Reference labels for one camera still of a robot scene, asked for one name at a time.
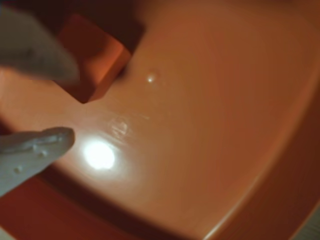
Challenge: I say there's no orange cube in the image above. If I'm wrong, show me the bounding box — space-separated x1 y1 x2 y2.
55 13 133 105

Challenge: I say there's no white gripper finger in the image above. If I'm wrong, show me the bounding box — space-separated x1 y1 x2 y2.
0 126 76 199
0 4 81 88

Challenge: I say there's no orange plastic box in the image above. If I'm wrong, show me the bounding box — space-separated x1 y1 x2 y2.
0 0 320 240

